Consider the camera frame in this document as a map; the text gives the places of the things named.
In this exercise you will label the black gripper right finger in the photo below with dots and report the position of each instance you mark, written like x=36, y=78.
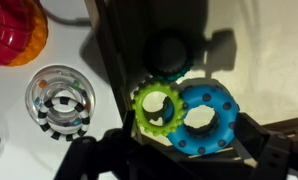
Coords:
x=279, y=156

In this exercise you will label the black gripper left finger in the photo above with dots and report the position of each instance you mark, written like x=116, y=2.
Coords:
x=99, y=156

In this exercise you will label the wooden slatted tray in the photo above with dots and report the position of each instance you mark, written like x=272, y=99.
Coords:
x=272, y=50

